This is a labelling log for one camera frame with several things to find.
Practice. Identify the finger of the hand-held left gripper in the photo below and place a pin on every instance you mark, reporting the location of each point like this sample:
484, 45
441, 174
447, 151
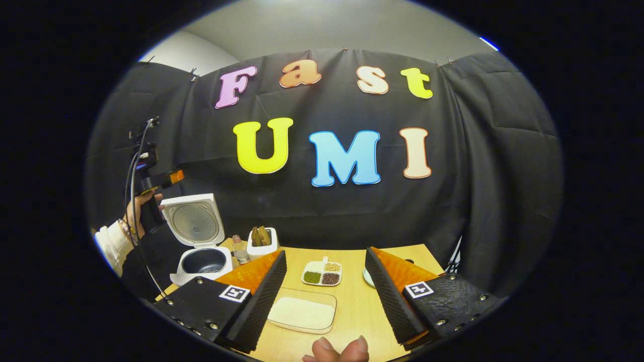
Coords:
173, 177

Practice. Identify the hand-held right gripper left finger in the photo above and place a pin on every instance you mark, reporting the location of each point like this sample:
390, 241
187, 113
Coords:
259, 306

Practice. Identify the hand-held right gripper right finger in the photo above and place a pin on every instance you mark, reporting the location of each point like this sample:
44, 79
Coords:
392, 301

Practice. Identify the clear plastic rice container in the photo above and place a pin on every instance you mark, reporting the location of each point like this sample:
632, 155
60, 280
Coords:
302, 311

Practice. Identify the white rice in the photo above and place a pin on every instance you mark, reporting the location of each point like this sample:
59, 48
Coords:
302, 312

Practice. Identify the white rice cooker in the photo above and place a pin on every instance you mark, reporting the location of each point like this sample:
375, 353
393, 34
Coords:
193, 223

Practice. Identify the pale green plate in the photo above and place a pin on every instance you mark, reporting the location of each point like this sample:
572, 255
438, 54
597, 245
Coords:
368, 277

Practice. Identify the clear water bottle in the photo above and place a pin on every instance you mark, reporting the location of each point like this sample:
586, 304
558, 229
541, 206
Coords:
240, 254

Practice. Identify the white toaster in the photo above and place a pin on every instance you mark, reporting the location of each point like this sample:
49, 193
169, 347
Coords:
261, 250

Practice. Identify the green mung beans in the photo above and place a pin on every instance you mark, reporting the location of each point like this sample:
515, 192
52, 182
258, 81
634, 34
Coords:
312, 277

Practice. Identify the dark red beans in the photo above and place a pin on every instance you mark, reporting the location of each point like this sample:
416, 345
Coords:
330, 278

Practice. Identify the white divided dish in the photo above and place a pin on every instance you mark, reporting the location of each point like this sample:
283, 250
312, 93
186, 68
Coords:
314, 266

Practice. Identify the yellow soybeans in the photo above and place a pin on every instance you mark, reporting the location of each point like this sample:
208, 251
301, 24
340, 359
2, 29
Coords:
332, 267

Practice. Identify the brown bread slices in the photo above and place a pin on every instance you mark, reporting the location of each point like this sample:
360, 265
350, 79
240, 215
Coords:
260, 235

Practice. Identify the white metal stand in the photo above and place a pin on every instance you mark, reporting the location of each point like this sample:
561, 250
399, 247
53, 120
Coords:
454, 256

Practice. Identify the black backdrop cloth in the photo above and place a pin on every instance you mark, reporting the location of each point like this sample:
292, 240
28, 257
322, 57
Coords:
352, 211

